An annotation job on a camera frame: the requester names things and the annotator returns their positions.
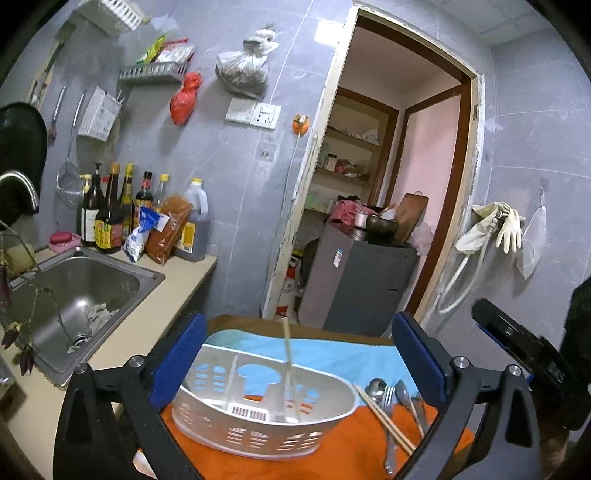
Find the white wall switch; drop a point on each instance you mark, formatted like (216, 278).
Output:
(240, 110)

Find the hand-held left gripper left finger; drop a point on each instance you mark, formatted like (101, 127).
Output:
(181, 357)

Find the brown cutting board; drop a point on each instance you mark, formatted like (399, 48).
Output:
(411, 214)

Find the metal cup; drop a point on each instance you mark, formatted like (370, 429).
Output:
(360, 226)

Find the red and white packet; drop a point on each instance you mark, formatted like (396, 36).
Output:
(178, 50)

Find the red plastic bag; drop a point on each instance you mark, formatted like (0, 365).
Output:
(182, 104)

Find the large oil jug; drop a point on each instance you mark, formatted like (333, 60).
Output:
(196, 230)

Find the grey dish rag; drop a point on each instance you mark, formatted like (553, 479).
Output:
(101, 316)

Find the person's right forearm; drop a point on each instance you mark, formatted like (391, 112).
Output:
(554, 452)

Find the orange-brown spice packet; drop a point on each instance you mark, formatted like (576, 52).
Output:
(168, 226)

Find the steel faucet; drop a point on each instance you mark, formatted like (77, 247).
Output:
(21, 180)

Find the dark bottle yellow label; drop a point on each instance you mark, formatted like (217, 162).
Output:
(108, 226)

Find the white wall utensil holder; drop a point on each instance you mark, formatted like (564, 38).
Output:
(99, 115)

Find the black wok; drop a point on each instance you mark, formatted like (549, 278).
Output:
(21, 143)

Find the metal fork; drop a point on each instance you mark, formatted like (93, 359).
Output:
(391, 434)

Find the white mesh bag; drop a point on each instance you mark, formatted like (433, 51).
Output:
(531, 244)

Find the pink soap dish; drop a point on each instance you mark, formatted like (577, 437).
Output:
(64, 240)

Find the dark metal bowl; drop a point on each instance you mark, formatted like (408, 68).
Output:
(382, 226)

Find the white wall basket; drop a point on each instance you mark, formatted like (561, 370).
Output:
(115, 14)

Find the orange wall hook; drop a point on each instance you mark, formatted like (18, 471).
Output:
(300, 124)

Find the dried plant twig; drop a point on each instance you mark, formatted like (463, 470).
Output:
(27, 355)

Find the dark bottle red label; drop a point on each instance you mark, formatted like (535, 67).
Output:
(144, 196)

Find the clear bag dark contents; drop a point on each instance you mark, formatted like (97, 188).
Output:
(242, 69)

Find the grey wall rack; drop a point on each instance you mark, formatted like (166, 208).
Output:
(152, 74)

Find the dark bottle gold neck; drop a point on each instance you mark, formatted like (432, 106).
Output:
(126, 198)

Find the grey small fridge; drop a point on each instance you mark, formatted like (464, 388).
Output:
(355, 281)

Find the clear bottle yellow cap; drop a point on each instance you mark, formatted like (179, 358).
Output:
(160, 196)

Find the steel sink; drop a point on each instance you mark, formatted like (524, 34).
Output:
(92, 281)

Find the beige kitchen counter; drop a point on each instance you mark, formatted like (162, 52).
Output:
(152, 314)

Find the white plastic utensil basket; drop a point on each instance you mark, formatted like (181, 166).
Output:
(258, 429)

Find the red cloth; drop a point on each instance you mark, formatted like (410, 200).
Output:
(344, 212)

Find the wooden door frame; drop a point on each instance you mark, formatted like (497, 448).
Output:
(471, 138)

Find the brown wooden table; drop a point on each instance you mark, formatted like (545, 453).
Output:
(249, 322)

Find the round metal spoon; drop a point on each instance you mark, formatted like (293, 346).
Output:
(376, 387)

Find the hanging metal spatula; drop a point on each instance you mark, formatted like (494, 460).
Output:
(54, 120)

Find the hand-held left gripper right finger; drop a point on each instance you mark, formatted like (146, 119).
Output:
(422, 364)

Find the blue and white bag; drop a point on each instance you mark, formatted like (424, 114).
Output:
(136, 240)

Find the blue and orange cloth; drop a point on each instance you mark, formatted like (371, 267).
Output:
(351, 434)

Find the small grey wall socket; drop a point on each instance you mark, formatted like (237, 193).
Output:
(267, 151)

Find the cream rubber glove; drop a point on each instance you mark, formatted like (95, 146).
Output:
(510, 230)
(473, 235)

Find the metal wall hook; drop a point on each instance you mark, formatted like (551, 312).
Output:
(544, 191)

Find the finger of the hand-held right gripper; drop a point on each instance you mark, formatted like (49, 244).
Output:
(498, 325)

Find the metal utensil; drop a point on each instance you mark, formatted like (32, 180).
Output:
(419, 408)

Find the wooden shelf unit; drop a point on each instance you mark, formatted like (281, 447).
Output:
(351, 138)

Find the white wall socket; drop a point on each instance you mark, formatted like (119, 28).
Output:
(267, 115)

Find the yellow sponge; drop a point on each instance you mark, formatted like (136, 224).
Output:
(18, 258)

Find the oval metal spoon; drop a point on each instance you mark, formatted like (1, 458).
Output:
(402, 392)

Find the red and white canister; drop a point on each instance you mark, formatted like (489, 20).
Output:
(287, 286)

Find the yellow-green packet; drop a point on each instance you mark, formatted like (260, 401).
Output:
(152, 48)

